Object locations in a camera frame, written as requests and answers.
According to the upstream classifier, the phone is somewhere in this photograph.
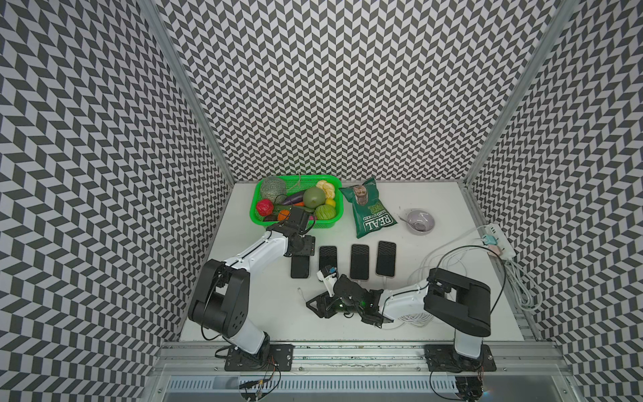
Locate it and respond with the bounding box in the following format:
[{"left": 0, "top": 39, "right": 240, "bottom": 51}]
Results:
[
  {"left": 350, "top": 244, "right": 370, "bottom": 281},
  {"left": 318, "top": 246, "right": 338, "bottom": 272},
  {"left": 290, "top": 256, "right": 310, "bottom": 279},
  {"left": 375, "top": 241, "right": 397, "bottom": 277}
]

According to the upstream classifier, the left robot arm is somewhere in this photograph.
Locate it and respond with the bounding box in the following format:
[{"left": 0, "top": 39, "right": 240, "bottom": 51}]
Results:
[{"left": 188, "top": 207, "right": 316, "bottom": 359}]

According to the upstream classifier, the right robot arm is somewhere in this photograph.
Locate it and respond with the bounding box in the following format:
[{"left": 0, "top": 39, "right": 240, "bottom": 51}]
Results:
[{"left": 306, "top": 267, "right": 492, "bottom": 360}]

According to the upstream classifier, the orange pumpkin toy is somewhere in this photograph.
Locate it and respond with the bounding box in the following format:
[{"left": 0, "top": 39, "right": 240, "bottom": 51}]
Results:
[{"left": 277, "top": 209, "right": 291, "bottom": 221}]

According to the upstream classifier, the purple eggplant toy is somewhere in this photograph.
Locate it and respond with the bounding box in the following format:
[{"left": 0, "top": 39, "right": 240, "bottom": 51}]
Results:
[{"left": 281, "top": 190, "right": 306, "bottom": 205}]

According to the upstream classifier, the striped green melon toy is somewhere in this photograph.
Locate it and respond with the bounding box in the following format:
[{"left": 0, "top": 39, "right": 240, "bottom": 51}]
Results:
[{"left": 315, "top": 204, "right": 337, "bottom": 220}]

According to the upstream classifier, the red fruit toy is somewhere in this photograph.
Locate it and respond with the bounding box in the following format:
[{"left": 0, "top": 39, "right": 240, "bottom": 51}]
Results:
[{"left": 256, "top": 199, "right": 274, "bottom": 217}]

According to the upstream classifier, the green apple toy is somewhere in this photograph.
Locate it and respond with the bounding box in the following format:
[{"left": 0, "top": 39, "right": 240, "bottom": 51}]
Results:
[{"left": 303, "top": 187, "right": 327, "bottom": 209}]

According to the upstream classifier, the green plastic basket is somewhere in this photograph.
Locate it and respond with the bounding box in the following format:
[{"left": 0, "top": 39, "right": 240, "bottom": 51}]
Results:
[{"left": 249, "top": 174, "right": 343, "bottom": 233}]

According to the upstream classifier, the green cabbage toy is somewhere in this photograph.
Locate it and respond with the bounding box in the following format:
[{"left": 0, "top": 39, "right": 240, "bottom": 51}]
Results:
[{"left": 260, "top": 176, "right": 288, "bottom": 204}]

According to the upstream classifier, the green chips bag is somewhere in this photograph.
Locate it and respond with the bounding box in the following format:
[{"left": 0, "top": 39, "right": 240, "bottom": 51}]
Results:
[{"left": 340, "top": 178, "right": 398, "bottom": 239}]

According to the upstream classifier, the purple bowl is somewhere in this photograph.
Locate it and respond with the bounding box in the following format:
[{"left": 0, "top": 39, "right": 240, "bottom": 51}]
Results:
[{"left": 404, "top": 209, "right": 435, "bottom": 236}]

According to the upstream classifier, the white power strip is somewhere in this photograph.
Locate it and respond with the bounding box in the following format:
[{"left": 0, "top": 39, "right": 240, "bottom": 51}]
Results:
[{"left": 482, "top": 224, "right": 517, "bottom": 261}]

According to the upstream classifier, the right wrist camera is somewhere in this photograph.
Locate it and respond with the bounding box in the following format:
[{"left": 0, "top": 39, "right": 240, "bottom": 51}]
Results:
[{"left": 316, "top": 265, "right": 338, "bottom": 297}]

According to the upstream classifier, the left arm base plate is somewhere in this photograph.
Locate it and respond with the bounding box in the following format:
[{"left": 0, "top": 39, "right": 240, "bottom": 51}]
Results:
[{"left": 224, "top": 343, "right": 295, "bottom": 372}]

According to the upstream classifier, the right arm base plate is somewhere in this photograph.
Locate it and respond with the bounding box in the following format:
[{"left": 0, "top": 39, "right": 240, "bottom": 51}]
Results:
[{"left": 424, "top": 344, "right": 497, "bottom": 374}]

